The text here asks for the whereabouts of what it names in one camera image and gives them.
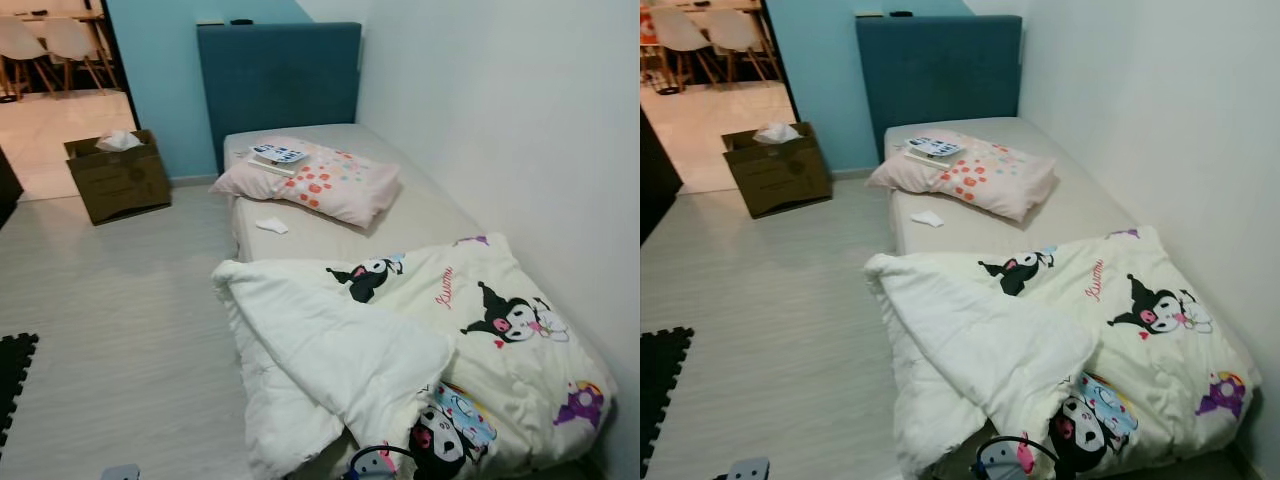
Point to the white book blue letters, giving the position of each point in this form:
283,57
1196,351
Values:
278,156
935,150

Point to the pink dotted pillow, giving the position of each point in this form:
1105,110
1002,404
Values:
1000,185
340,190

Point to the brown cardboard box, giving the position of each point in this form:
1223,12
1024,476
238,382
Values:
120,185
780,178

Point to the white dining chair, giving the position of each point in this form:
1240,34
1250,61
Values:
735,30
682,30
20,40
72,38

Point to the cream Kuromi print comforter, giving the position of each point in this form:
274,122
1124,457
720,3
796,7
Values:
480,360
1150,350

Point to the teal upholstered headboard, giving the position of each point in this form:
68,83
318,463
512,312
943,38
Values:
280,90
940,85

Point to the small white cloth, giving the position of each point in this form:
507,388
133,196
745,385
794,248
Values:
927,219
272,225

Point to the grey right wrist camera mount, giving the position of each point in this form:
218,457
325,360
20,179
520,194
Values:
1000,463
367,468

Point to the beige sheeted bed mattress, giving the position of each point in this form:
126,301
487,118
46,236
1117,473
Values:
1075,205
420,215

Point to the black door panel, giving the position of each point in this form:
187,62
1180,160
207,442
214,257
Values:
658,180
8,190

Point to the white crumpled paper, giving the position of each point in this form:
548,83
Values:
777,134
118,142

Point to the black door frame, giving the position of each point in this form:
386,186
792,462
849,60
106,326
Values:
777,40

